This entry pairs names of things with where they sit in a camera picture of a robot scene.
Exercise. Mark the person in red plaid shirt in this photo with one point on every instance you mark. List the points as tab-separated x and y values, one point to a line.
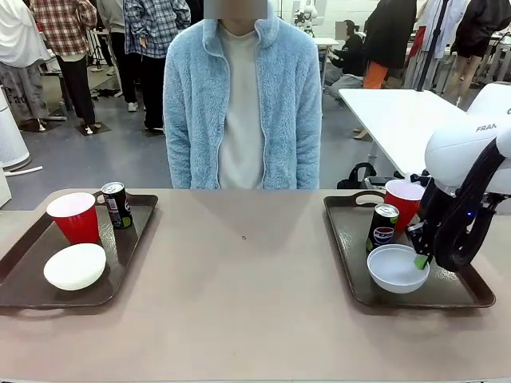
60	24

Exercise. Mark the white lab robot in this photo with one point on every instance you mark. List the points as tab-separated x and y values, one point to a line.
305	12

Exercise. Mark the seated person in black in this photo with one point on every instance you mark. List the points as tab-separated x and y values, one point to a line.
351	52

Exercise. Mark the black bag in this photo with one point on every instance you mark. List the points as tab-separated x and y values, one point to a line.
353	179

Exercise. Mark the red plastic cup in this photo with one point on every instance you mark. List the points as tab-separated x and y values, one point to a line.
76	223
399	207

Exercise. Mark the small white desk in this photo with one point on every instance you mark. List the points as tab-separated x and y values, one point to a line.
325	46

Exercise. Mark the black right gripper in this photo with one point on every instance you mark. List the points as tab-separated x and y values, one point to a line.
431	211

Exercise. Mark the white air purifier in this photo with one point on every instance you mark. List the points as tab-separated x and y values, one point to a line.
12	135

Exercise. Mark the black stand pole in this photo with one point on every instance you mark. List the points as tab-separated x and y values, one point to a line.
432	40

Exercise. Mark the black Pepsi can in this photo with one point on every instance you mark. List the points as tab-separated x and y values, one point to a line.
117	209
381	233

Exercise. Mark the person in grey top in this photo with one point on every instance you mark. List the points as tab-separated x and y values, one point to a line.
112	20

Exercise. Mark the white tube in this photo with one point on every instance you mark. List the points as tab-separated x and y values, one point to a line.
24	169

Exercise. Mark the brown plastic tray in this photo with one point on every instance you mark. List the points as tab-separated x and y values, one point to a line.
451	287
120	255

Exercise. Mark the person in blue plaid shirt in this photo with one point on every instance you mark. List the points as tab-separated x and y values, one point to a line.
147	24

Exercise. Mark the white bowl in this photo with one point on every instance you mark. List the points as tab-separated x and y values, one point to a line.
391	271
74	267

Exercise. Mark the person in white shirt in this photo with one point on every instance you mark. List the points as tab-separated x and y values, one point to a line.
16	36

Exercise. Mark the large white table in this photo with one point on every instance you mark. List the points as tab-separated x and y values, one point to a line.
391	123

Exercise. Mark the person in black jacket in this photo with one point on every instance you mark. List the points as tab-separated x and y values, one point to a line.
479	24

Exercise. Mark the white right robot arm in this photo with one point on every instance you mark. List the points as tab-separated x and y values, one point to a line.
463	143

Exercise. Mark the person in white coat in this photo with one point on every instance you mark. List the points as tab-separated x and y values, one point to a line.
451	28

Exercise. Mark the person in blue fleece jacket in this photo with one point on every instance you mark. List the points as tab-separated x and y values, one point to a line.
191	119

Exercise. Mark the person in orange trousers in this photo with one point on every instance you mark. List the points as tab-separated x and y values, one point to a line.
389	32

